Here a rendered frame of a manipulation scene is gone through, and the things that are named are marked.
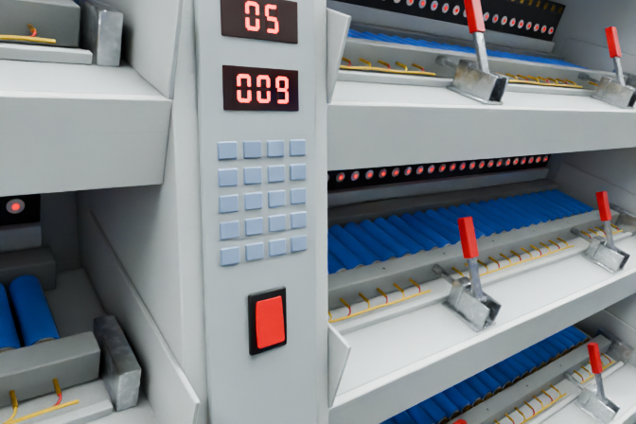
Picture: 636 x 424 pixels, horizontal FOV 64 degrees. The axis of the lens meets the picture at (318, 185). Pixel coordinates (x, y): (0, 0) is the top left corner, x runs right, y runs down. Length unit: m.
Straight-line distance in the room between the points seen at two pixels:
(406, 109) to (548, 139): 0.21
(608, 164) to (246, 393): 0.68
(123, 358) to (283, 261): 0.10
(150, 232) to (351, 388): 0.17
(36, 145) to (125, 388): 0.14
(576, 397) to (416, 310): 0.36
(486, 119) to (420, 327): 0.18
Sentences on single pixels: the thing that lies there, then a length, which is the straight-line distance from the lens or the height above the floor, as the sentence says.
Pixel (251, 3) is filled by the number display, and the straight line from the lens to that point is 0.27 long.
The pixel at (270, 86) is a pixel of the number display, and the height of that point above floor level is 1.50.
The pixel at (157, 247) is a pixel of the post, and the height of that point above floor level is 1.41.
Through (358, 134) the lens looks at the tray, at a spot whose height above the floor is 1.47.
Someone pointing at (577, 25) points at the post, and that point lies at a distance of 0.90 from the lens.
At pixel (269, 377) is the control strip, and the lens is 0.31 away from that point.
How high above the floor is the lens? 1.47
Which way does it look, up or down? 7 degrees down
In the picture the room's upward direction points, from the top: straight up
